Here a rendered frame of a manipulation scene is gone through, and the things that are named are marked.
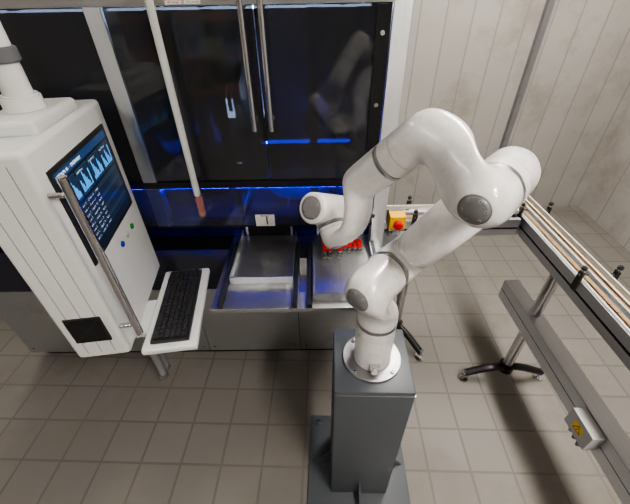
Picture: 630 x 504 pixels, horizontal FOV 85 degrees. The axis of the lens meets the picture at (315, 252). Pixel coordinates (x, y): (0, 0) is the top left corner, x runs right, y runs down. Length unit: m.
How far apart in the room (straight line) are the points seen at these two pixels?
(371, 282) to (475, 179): 0.37
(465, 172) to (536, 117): 3.20
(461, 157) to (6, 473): 2.39
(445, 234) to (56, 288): 1.10
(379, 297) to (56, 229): 0.86
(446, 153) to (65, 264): 1.04
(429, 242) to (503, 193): 0.21
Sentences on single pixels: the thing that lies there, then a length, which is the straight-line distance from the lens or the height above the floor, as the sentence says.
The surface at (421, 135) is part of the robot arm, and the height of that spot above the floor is 1.63.
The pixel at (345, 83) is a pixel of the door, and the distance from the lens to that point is 1.34.
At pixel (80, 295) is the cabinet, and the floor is 1.10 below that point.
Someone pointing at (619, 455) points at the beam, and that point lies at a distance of 1.73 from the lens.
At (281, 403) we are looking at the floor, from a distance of 2.11.
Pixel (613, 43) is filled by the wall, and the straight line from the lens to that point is 3.90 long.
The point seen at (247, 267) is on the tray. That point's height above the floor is 0.88.
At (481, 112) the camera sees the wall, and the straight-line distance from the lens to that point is 3.58.
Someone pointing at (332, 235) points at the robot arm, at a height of 1.33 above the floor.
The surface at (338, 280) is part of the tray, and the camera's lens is 1.43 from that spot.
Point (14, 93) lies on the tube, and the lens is 1.26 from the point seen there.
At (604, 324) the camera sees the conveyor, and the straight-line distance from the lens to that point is 1.60.
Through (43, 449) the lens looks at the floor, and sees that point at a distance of 2.44.
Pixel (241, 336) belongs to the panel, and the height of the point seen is 0.22.
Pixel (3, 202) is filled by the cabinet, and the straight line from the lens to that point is 1.15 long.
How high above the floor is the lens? 1.84
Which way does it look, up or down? 38 degrees down
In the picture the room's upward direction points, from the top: 1 degrees counter-clockwise
